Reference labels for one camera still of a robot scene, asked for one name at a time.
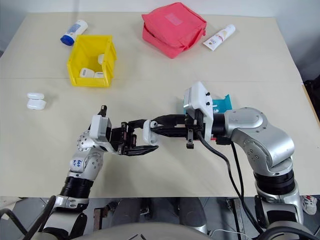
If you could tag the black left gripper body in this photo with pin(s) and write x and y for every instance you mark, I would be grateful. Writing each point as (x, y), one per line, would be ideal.
(118, 138)

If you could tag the dark rounded robot leg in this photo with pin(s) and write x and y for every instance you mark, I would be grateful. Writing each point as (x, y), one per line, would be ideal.
(192, 211)
(128, 210)

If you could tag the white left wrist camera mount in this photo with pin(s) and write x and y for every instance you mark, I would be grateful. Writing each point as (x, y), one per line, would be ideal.
(98, 128)

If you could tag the open white earbuds case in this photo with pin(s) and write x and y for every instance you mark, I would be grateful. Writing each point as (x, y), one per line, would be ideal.
(36, 101)

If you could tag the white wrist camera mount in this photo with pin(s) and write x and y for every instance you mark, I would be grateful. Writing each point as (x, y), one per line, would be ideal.
(98, 128)
(200, 96)

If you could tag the yellow plastic bin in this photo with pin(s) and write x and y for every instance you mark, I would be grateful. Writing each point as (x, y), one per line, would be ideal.
(82, 50)

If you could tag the white bottle with blue cap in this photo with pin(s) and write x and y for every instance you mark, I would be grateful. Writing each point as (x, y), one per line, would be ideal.
(75, 31)

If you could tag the white cream tube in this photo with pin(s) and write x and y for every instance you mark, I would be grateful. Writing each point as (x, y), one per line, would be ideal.
(221, 36)

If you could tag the white earbud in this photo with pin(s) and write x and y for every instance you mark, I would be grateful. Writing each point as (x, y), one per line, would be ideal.
(215, 108)
(153, 123)

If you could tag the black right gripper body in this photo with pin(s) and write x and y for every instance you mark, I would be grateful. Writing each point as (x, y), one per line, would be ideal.
(195, 125)

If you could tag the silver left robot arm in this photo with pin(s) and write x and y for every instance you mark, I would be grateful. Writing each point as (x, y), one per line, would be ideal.
(85, 165)

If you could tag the white sneaker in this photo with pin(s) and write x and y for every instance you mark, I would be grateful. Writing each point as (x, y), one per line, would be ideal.
(309, 204)

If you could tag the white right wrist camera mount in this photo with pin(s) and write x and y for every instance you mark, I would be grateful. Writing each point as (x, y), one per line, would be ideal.
(200, 96)

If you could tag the grey robot torso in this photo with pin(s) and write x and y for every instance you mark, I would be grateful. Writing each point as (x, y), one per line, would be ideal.
(125, 232)

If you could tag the red fabric pouch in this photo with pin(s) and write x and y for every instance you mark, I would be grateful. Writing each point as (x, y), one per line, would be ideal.
(172, 27)

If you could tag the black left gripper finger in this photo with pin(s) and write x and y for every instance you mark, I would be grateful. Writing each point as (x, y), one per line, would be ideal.
(140, 150)
(136, 123)

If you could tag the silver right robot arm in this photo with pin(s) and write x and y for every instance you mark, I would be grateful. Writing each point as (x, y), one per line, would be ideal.
(262, 135)

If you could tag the white earbuds case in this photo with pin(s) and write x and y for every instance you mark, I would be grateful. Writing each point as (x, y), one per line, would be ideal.
(36, 101)
(101, 59)
(86, 73)
(147, 136)

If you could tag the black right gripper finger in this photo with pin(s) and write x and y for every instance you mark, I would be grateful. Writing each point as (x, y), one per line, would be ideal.
(172, 120)
(172, 132)

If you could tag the teal cardboard tray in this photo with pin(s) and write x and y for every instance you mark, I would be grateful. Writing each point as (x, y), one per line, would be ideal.
(225, 103)

